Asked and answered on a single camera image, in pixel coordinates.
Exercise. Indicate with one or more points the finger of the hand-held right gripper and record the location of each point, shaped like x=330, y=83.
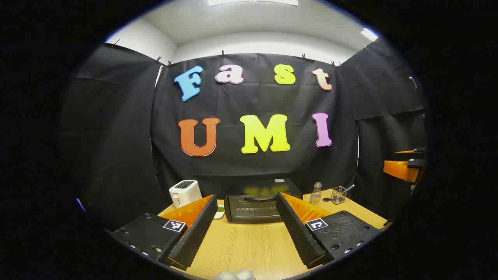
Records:
x=400, y=170
x=418, y=149

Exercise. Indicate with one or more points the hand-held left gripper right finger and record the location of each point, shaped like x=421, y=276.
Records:
x=297, y=233

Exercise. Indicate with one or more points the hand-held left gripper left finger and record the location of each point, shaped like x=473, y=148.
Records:
x=194, y=233

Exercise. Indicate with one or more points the black electric oven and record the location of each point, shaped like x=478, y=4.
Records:
x=253, y=210

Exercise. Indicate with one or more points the white divided snack dish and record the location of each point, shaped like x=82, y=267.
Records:
x=220, y=210

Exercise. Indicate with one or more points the clear glass bottle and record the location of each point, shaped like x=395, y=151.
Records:
x=315, y=196

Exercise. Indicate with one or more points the white toaster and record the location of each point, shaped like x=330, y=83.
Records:
x=186, y=192

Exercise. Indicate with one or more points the metal spoon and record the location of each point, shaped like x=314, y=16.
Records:
x=349, y=188

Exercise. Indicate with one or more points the small ceiling light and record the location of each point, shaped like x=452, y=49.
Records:
x=369, y=34

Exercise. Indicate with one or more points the long ceiling light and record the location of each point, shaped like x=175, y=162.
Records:
x=253, y=2

